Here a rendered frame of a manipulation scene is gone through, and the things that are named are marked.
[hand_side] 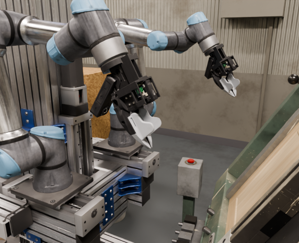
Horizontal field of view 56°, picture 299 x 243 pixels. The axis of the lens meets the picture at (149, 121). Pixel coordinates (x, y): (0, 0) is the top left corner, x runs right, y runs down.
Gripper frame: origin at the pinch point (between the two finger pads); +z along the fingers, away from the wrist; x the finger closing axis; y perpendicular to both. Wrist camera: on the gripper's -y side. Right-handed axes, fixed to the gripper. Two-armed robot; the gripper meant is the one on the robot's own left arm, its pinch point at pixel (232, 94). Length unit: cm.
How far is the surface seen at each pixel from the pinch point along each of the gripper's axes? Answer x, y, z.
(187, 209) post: -23, -54, 48
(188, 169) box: -16, -41, 26
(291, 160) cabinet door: -8.3, 22.2, 26.9
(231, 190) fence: -13.8, -14.3, 37.9
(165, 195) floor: 5, -186, 71
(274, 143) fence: 3.6, 4.2, 25.5
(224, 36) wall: 193, -217, -57
